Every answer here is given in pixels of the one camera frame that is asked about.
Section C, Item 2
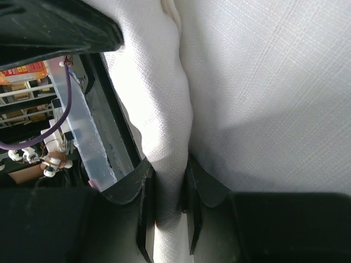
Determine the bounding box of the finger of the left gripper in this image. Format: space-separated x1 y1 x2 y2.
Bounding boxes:
1 1 124 71

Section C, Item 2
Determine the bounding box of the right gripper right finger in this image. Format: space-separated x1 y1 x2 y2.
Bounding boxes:
183 156 350 262

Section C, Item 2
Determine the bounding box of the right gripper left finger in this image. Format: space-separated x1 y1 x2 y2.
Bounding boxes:
1 160 155 262

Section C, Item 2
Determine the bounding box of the white cloth napkin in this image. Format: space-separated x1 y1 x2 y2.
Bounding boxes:
89 1 350 262

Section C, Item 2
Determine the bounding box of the person hand in background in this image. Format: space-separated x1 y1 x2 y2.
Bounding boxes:
9 151 73 184

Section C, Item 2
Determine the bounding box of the background shelving with boxes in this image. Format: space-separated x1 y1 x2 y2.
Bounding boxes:
1 61 56 144

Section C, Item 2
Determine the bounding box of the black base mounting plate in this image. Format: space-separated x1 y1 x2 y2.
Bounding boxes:
70 53 142 180

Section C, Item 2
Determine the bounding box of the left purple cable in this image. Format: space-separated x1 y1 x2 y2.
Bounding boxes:
0 62 73 151

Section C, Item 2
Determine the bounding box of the white slotted cable duct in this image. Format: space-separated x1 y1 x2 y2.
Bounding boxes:
45 59 118 192

